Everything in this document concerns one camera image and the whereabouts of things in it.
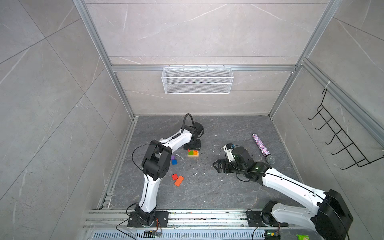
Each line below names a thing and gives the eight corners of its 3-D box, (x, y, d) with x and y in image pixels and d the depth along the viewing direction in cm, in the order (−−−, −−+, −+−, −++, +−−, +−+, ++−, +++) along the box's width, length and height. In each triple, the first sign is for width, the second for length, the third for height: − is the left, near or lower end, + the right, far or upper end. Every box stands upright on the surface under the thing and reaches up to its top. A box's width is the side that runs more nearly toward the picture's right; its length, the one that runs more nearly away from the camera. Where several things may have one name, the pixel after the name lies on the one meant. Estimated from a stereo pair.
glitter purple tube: (268, 165, 95) (270, 162, 91) (250, 137, 109) (252, 133, 106) (273, 164, 95) (276, 161, 92) (255, 136, 110) (257, 132, 107)
